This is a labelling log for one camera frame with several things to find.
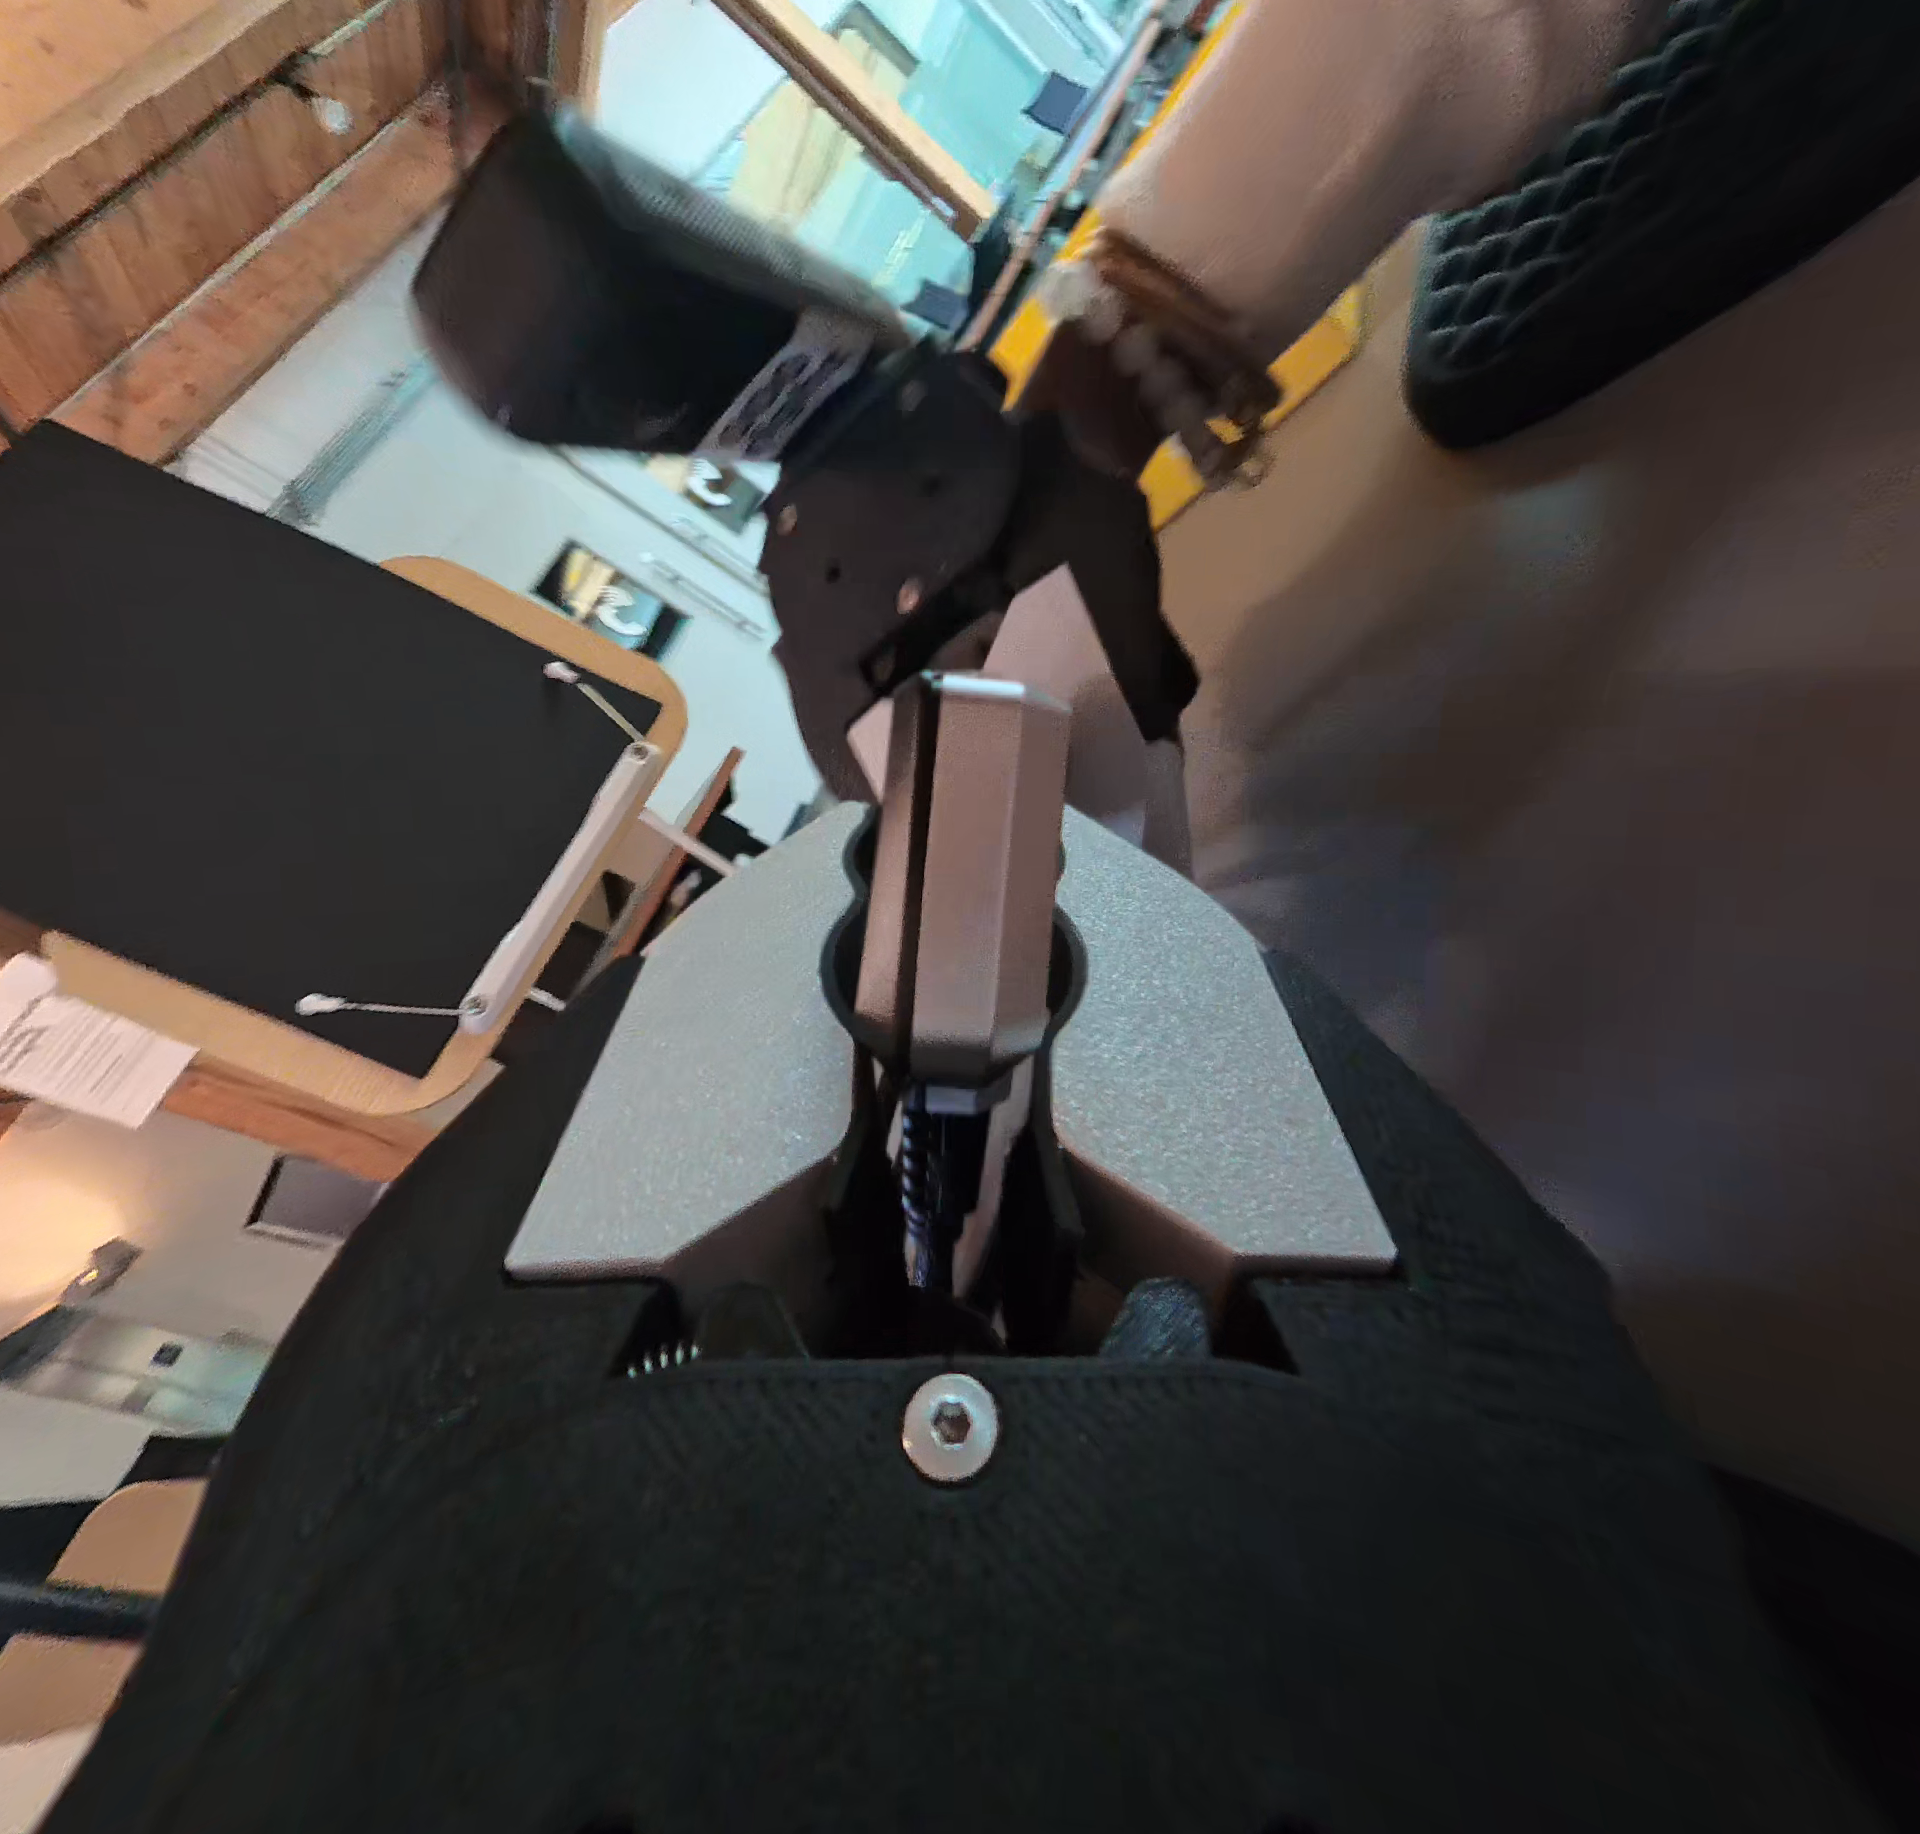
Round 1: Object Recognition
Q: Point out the black quilted wrist rest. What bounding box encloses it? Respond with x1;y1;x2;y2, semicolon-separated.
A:
1402;0;1920;451

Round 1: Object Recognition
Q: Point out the black wall sign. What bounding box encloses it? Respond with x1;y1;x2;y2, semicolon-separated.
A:
537;539;688;660

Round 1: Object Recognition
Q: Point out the black panel with white stand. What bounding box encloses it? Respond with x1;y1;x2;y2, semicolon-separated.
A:
0;420;693;1120

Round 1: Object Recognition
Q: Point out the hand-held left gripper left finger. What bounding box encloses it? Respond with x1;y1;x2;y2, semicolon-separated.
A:
508;799;900;1356

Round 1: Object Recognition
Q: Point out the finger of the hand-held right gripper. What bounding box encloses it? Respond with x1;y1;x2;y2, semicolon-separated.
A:
847;681;938;1071
927;670;1075;1088

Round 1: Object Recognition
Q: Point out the white paper sheet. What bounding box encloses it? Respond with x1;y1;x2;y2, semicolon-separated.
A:
0;956;198;1131

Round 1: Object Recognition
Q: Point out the beaded bracelet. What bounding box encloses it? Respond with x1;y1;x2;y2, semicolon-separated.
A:
1049;228;1285;493

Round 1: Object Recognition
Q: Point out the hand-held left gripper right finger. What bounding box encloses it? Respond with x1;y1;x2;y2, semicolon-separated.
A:
1036;809;1401;1288

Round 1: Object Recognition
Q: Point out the person's right forearm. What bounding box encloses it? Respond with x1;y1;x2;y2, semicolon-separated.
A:
1103;0;1832;359

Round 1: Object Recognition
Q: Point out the person's right hand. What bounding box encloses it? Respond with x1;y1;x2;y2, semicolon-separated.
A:
1024;346;1207;497

